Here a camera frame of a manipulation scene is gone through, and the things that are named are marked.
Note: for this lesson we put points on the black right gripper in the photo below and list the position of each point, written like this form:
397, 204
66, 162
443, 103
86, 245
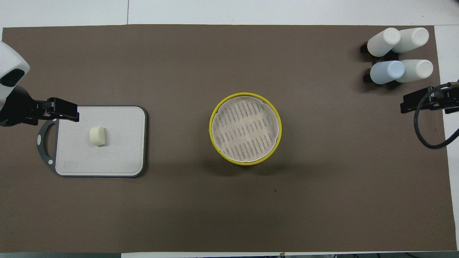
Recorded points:
452, 100

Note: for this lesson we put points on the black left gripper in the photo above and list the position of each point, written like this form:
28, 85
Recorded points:
21, 111

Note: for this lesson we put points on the white steamed bun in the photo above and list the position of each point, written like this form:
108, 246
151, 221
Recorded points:
97, 135

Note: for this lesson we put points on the yellow steamer lid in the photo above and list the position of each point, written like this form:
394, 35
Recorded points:
245, 129

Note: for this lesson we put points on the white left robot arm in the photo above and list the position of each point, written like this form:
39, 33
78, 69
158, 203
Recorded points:
10, 57

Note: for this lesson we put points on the white plastic cup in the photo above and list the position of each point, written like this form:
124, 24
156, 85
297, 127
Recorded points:
417, 70
414, 38
383, 42

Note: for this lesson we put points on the light blue plastic cup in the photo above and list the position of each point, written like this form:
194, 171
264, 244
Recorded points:
387, 71

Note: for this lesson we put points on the white cutting board grey rim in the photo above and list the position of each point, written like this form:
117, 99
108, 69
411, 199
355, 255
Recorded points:
104, 143

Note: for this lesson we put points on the black cup rack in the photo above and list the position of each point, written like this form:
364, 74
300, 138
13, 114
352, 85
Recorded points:
366, 77

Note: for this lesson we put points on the brown table mat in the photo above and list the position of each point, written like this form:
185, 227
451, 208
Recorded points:
229, 208

